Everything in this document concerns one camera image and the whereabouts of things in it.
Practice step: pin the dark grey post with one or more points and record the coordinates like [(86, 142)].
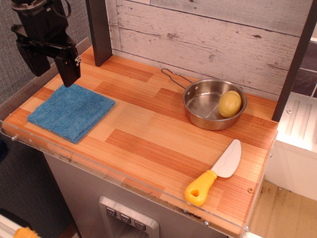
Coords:
[(99, 29), (296, 61)]

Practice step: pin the silver dispenser button panel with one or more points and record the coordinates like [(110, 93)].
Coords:
[(123, 222)]

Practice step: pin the white toy sink unit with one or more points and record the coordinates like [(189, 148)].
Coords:
[(292, 163)]

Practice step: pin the toy knife yellow handle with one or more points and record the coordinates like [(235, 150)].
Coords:
[(196, 192)]

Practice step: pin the blue folded cloth napkin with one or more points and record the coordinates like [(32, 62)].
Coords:
[(71, 112)]

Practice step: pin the small steel saucepan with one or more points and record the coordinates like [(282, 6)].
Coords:
[(201, 100)]

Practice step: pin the orange object bottom left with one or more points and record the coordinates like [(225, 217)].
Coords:
[(25, 233)]

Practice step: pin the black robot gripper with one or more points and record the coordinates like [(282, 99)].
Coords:
[(42, 33)]

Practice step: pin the dark grey right post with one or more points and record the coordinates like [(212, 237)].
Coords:
[(296, 61)]

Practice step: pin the yellow toy potato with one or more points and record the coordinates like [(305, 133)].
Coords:
[(229, 104)]

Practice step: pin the dark grey left post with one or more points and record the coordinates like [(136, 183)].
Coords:
[(99, 29)]

